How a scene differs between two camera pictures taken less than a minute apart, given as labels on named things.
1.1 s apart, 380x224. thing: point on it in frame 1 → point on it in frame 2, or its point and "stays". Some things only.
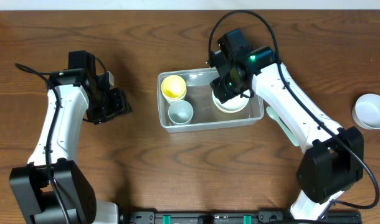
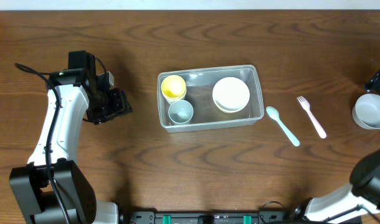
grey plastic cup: [180, 112] stays
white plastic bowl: [233, 105] stays
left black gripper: [114, 104] stays
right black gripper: [221, 90] → [379, 83]
